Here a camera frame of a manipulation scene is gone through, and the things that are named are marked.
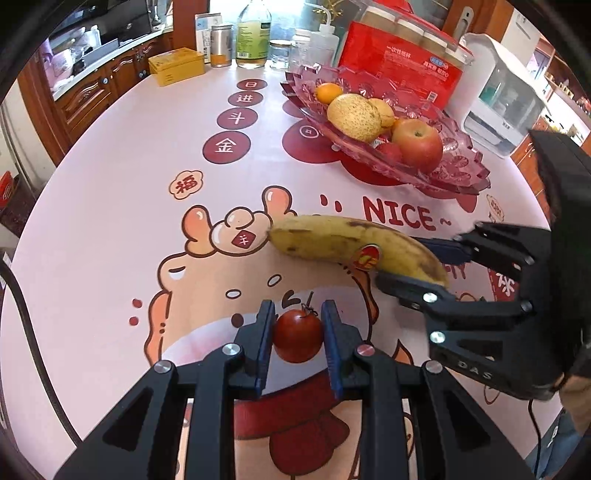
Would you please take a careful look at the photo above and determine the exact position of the white cup sterilizer box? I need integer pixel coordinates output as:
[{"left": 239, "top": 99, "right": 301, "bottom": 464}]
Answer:
[{"left": 449, "top": 33, "right": 547, "bottom": 157}]

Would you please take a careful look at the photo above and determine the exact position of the small yellow orange fruit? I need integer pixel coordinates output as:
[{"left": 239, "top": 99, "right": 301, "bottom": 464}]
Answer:
[{"left": 369, "top": 98, "right": 397, "bottom": 129}]

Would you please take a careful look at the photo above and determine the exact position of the red tomato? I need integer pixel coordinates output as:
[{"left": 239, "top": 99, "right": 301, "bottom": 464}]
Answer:
[
  {"left": 376, "top": 142, "right": 403, "bottom": 164},
  {"left": 273, "top": 307, "right": 324, "bottom": 364}
]

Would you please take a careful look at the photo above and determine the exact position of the small metal can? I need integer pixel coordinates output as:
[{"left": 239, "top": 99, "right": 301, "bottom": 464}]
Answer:
[{"left": 211, "top": 24, "right": 233, "bottom": 68}]

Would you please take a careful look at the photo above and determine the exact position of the clear drinking glass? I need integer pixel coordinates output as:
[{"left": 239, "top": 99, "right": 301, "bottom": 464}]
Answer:
[{"left": 267, "top": 39, "right": 291, "bottom": 70}]

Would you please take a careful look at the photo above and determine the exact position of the pink glass fruit plate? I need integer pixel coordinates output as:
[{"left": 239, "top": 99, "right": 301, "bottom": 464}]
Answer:
[{"left": 281, "top": 64, "right": 491, "bottom": 195}]

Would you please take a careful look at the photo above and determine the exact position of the yellow tin box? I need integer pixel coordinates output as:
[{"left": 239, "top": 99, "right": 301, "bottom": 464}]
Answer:
[{"left": 148, "top": 47, "right": 205, "bottom": 87}]

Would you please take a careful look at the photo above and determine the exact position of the white carton box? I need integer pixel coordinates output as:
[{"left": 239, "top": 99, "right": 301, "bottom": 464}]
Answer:
[{"left": 194, "top": 13, "right": 222, "bottom": 64}]

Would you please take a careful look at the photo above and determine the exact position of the white squeeze bottle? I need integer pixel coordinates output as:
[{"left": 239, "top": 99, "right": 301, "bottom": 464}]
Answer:
[{"left": 304, "top": 2, "right": 339, "bottom": 67}]

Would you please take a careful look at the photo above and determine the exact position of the right hand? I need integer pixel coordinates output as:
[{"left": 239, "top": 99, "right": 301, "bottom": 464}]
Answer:
[{"left": 559, "top": 376, "right": 591, "bottom": 434}]

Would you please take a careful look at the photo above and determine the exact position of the red apple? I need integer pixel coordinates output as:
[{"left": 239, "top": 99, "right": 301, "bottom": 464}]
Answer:
[{"left": 392, "top": 119, "right": 443, "bottom": 173}]

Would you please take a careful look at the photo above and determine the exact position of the red paper cup package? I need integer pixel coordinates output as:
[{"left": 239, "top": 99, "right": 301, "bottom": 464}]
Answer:
[{"left": 339, "top": 1, "right": 474, "bottom": 109}]

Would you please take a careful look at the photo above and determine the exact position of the small orange tangerine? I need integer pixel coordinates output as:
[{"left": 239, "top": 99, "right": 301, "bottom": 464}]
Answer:
[{"left": 315, "top": 82, "right": 344, "bottom": 105}]

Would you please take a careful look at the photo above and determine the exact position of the speckled yellow pear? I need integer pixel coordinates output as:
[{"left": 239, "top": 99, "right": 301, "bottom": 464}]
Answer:
[{"left": 327, "top": 93, "right": 382, "bottom": 143}]

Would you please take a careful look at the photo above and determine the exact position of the glass bottle green label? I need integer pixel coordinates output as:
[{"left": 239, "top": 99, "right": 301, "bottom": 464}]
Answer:
[{"left": 235, "top": 0, "right": 271, "bottom": 70}]

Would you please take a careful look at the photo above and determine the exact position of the spotted yellow banana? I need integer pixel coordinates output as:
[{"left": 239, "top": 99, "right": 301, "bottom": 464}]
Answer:
[{"left": 269, "top": 215, "right": 449, "bottom": 287}]

